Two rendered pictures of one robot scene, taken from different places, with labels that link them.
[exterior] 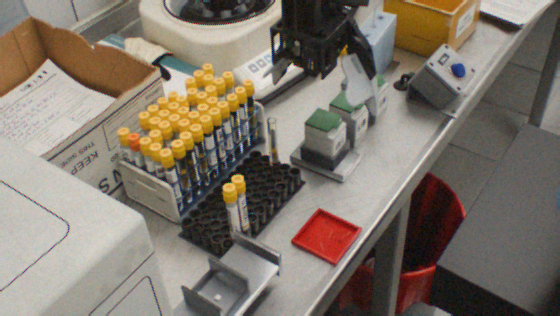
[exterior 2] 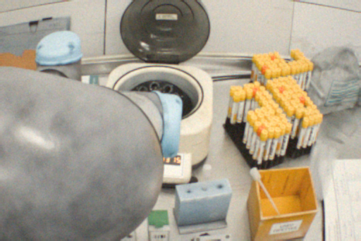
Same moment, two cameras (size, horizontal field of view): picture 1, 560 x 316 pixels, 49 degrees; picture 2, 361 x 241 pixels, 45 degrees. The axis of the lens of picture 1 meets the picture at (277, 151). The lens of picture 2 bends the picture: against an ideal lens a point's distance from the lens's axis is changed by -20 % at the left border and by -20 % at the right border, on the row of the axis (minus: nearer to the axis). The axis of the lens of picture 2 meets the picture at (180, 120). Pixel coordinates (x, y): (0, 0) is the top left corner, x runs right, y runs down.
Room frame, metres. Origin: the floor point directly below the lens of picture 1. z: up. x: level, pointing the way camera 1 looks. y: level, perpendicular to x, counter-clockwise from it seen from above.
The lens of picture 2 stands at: (0.36, -0.58, 1.71)
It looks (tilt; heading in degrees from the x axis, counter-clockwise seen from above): 41 degrees down; 44
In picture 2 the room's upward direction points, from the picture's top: 4 degrees clockwise
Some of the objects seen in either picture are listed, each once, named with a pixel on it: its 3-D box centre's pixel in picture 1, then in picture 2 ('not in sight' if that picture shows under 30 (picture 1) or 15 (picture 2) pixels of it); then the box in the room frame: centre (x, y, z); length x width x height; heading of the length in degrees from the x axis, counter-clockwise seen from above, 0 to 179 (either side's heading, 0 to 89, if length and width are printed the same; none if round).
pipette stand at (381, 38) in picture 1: (372, 52); (202, 205); (0.86, -0.17, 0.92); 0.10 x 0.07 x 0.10; 149
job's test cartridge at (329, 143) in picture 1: (325, 138); not in sight; (0.66, -0.07, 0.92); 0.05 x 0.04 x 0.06; 55
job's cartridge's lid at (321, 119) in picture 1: (325, 121); not in sight; (0.66, -0.07, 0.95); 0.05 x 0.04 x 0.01; 55
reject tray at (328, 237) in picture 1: (326, 235); not in sight; (0.51, -0.06, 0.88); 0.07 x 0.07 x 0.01; 52
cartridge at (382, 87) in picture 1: (369, 96); (158, 227); (0.77, -0.15, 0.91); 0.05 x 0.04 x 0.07; 52
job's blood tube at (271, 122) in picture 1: (273, 148); not in sight; (0.64, 0.00, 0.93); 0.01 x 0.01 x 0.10; 53
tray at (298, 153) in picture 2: not in sight; (289, 129); (1.22, -0.13, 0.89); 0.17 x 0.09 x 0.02; 69
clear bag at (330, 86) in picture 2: not in sight; (335, 69); (1.47, -0.13, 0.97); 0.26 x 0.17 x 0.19; 158
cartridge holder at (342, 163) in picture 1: (325, 152); not in sight; (0.66, -0.07, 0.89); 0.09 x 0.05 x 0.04; 55
